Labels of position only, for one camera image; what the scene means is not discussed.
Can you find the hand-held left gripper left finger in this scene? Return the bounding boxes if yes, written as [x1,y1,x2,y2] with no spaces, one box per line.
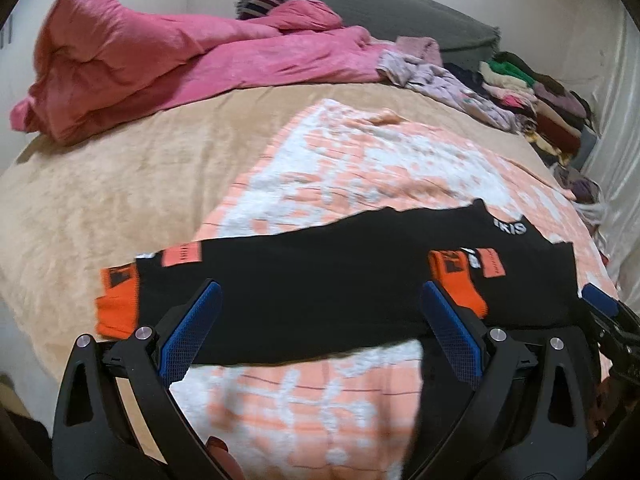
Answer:
[51,280,236,480]

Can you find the pile of folded clothes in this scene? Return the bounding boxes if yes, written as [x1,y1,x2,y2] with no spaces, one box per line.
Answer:
[450,50,598,166]

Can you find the lilac printed garment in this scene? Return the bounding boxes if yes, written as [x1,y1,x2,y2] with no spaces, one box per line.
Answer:
[377,52,521,133]

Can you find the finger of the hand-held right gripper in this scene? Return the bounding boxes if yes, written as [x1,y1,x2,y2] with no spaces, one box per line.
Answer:
[581,283,640,333]

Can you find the beige bed sheet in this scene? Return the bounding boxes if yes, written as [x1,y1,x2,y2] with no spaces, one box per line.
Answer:
[0,80,561,416]

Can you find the dark striped cloth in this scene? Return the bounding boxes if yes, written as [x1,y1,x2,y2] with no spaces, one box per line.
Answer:
[239,0,286,21]

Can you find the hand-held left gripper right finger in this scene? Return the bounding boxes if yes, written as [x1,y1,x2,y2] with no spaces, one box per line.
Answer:
[405,281,596,480]

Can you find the pink duvet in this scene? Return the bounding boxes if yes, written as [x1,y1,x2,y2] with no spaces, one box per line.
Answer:
[10,0,401,143]

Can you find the person's left hand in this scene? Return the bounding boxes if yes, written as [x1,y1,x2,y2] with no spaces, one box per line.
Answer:
[206,435,246,480]

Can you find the black shirt with orange cuffs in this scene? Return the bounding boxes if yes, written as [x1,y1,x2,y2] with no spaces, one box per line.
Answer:
[95,199,578,366]

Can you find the purple clothes heap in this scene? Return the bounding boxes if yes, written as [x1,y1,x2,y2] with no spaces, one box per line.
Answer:
[552,162,608,211]

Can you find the white curtain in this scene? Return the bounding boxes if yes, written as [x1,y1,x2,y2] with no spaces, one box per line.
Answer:
[580,5,640,301]

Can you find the orange and white tufted blanket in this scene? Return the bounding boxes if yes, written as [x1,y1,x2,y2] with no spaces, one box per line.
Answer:
[167,97,621,480]

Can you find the mauve cloth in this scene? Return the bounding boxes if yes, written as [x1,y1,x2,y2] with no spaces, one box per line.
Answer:
[395,35,443,66]

